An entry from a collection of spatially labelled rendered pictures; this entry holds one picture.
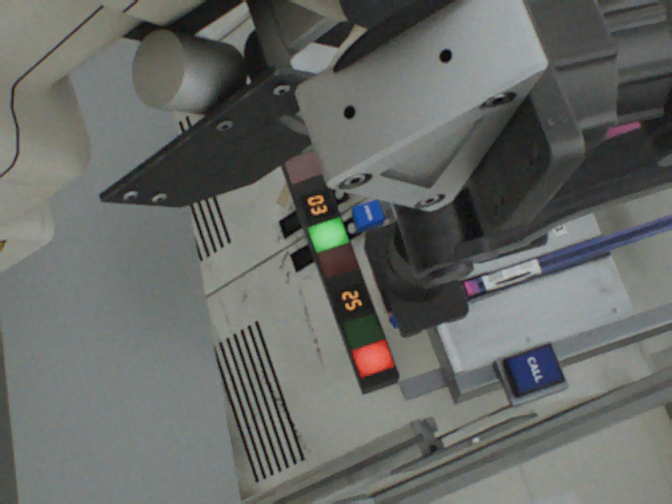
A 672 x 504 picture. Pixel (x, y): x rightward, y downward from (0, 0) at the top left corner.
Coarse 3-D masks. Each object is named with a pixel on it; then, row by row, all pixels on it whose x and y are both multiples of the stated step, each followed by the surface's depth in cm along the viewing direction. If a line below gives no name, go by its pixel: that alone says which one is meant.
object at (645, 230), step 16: (640, 224) 136; (656, 224) 136; (592, 240) 135; (608, 240) 135; (624, 240) 135; (544, 256) 135; (560, 256) 135; (576, 256) 135; (464, 288) 134; (480, 288) 133
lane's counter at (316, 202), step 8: (320, 192) 138; (328, 192) 138; (304, 200) 138; (312, 200) 138; (320, 200) 138; (328, 200) 138; (304, 208) 138; (312, 208) 138; (320, 208) 138; (328, 208) 138; (312, 216) 138; (320, 216) 138
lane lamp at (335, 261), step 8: (336, 248) 137; (344, 248) 137; (320, 256) 136; (328, 256) 136; (336, 256) 136; (344, 256) 136; (352, 256) 136; (328, 264) 136; (336, 264) 136; (344, 264) 136; (352, 264) 136; (328, 272) 136; (336, 272) 136
